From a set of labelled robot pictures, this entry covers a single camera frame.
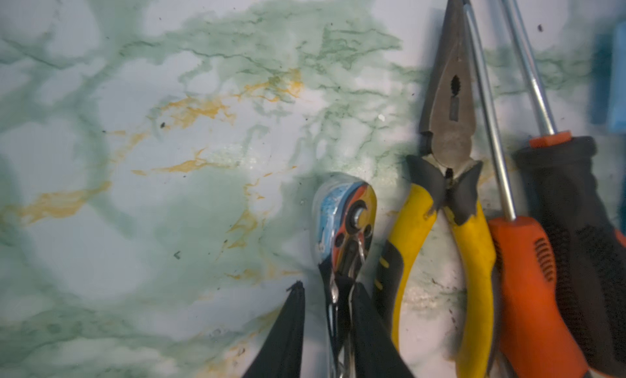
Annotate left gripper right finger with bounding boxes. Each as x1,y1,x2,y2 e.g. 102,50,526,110
350,283,413,378

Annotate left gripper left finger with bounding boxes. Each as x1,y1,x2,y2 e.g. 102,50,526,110
243,281,306,378

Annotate chrome ratchet wrench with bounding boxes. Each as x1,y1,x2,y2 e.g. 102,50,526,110
311,173,378,377

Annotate small orange screwdriver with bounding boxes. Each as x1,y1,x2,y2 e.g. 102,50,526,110
462,0,590,377

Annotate yellow-handled pliers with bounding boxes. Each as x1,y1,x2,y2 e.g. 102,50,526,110
373,0,500,377

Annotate orange black screwdriver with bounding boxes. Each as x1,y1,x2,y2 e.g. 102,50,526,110
500,0,625,377

